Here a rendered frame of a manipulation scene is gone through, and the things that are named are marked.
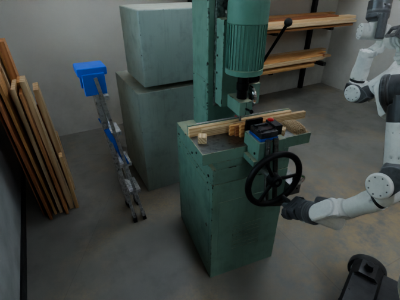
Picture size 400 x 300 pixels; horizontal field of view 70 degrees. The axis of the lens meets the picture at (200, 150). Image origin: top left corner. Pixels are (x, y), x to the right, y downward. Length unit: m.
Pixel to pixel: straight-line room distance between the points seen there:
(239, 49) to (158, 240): 1.40
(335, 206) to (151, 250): 1.34
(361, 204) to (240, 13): 0.83
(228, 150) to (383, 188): 0.65
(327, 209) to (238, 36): 0.76
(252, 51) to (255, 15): 0.14
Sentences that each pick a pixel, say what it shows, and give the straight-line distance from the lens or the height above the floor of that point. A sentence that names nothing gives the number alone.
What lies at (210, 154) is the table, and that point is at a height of 0.90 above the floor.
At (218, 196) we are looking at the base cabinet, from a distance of 1.47.
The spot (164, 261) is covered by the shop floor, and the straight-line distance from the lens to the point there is 2.01.
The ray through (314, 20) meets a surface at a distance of 4.37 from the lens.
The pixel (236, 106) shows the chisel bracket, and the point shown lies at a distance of 1.44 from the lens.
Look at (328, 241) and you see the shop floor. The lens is 2.29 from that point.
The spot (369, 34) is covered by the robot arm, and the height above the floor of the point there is 1.38.
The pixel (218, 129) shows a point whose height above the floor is 0.93.
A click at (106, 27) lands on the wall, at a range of 3.47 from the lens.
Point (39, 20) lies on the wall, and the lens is 3.39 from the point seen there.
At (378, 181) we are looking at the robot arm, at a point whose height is 1.07.
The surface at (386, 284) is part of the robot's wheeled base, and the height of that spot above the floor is 0.17.
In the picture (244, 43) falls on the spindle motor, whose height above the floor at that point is 1.34.
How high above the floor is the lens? 1.58
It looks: 31 degrees down
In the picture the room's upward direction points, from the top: straight up
